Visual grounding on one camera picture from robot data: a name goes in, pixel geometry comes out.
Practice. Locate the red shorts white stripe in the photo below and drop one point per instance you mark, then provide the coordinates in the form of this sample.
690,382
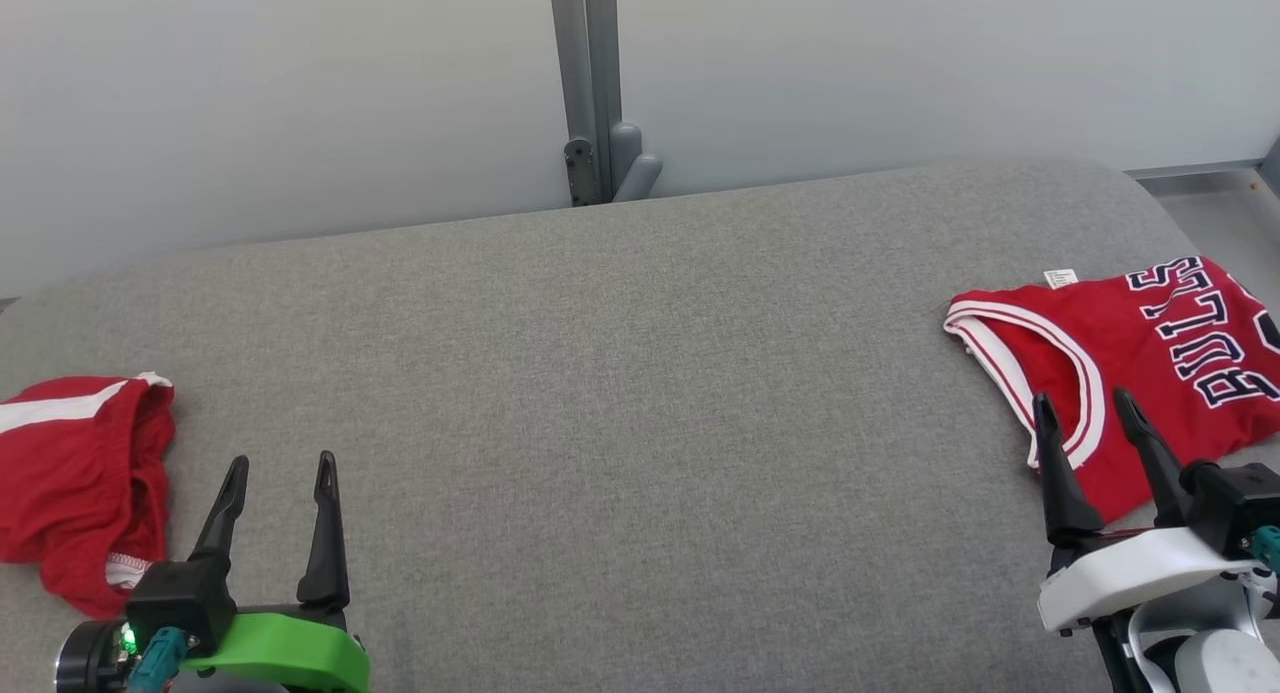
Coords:
70,483

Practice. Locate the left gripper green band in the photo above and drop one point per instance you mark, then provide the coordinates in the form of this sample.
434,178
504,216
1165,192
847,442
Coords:
290,648

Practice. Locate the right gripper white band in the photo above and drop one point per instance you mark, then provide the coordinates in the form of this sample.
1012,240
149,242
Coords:
1130,573

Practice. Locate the grey rounded tube fitting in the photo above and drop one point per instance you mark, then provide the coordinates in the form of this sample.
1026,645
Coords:
633,168

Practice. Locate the dark grey post bracket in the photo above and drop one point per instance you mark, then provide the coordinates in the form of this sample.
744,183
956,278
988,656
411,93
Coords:
580,173

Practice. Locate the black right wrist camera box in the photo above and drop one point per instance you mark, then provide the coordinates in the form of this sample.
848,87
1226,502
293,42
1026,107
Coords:
1235,503

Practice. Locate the grey metal upright post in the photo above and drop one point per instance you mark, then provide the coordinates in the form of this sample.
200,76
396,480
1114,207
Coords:
585,53

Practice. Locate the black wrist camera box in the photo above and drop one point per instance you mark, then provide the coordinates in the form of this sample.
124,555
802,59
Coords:
1235,503
180,598

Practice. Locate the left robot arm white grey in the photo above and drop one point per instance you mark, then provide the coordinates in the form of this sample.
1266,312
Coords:
90,658

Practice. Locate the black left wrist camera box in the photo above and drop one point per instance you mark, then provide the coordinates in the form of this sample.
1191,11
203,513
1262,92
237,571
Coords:
180,598

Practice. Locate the red basketball jersey white trim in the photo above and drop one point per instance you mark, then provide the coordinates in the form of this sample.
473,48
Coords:
1150,373

